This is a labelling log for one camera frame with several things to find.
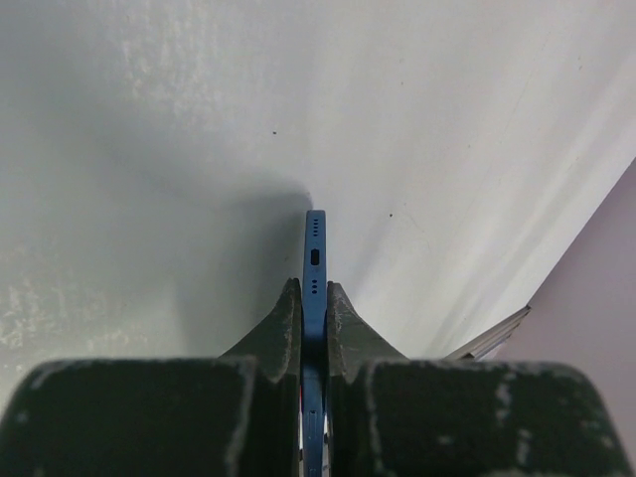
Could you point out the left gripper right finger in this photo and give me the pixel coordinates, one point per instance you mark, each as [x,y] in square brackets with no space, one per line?
[392,416]

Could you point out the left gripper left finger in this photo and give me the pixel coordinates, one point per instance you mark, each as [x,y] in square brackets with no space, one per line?
[234,415]

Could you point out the right aluminium frame post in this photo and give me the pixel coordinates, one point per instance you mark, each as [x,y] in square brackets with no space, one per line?
[486,345]

